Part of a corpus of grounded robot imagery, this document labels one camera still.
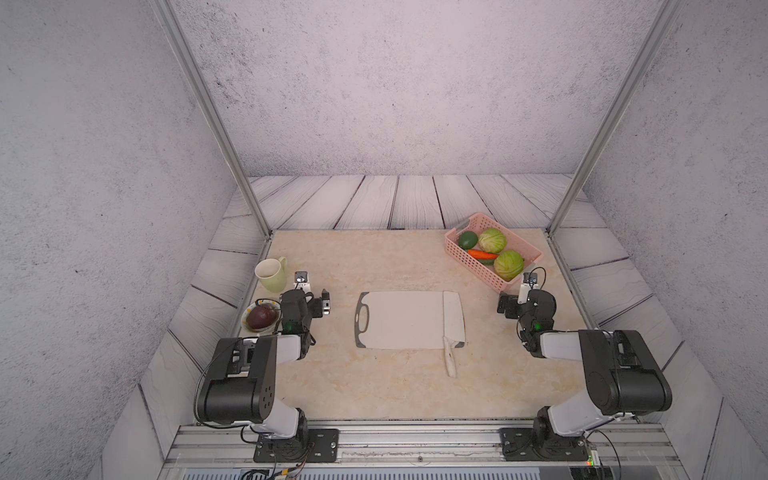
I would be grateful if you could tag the small plate with dark fruit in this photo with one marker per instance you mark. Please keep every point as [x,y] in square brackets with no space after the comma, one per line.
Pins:
[269,330]

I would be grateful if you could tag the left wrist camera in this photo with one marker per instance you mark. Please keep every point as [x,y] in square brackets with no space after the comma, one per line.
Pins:
[301,281]

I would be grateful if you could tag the dark red apple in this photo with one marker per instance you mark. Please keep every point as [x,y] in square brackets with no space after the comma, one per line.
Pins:
[261,317]

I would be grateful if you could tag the green cabbage front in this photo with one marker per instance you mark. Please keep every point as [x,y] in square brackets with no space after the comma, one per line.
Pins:
[508,265]

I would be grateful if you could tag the white speckled cleaver knife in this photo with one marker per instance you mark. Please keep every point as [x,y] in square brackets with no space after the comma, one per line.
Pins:
[454,335]

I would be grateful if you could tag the dark green avocado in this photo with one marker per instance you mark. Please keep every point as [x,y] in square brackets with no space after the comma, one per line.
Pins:
[468,240]

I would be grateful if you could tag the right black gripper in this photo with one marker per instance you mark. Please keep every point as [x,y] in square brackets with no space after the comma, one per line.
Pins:
[513,305]

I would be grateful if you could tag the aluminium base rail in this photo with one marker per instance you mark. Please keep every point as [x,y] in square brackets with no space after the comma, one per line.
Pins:
[438,449]

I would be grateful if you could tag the green cabbage rear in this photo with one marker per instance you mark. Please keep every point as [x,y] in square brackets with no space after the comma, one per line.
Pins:
[492,240]

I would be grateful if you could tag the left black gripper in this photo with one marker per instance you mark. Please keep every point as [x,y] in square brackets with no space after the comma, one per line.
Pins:
[317,309]

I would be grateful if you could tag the orange carrot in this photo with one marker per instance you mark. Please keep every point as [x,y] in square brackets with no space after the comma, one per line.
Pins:
[482,255]

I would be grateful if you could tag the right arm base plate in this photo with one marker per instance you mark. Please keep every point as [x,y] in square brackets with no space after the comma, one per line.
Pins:
[531,445]

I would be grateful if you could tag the green cabbage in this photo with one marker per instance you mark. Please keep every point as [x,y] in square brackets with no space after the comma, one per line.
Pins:
[508,265]
[492,240]

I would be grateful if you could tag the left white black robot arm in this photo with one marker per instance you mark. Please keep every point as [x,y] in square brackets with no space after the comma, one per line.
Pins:
[239,385]

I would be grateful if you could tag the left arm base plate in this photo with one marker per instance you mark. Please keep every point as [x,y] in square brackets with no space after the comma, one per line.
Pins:
[310,446]

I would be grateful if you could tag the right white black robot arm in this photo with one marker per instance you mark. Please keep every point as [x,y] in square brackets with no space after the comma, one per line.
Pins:
[621,375]

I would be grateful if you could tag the light green mug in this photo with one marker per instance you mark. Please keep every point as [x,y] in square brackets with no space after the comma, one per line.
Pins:
[271,274]

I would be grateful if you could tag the pink plastic basket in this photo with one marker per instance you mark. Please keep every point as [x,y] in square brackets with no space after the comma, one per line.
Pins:
[484,270]

